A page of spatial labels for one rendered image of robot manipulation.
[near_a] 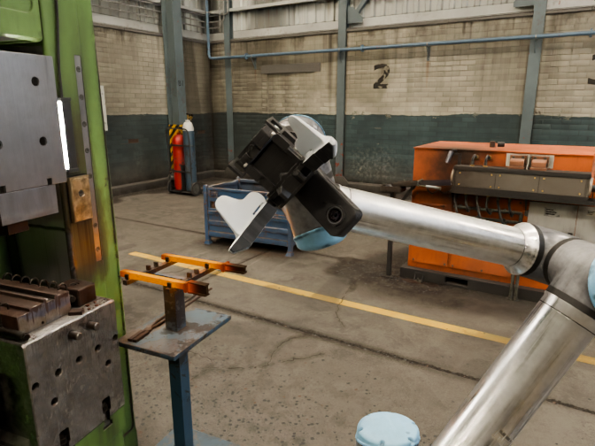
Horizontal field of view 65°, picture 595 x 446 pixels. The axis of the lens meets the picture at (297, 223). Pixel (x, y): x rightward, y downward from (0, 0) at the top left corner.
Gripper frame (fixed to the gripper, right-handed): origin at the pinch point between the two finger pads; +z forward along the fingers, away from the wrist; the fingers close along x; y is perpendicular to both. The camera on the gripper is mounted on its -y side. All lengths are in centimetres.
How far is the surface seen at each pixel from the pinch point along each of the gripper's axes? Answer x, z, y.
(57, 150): -66, -101, 56
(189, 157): -274, -779, 106
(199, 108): -245, -989, 183
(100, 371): -121, -96, -2
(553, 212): 50, -337, -198
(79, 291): -102, -100, 22
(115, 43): -215, -812, 334
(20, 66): -48, -94, 76
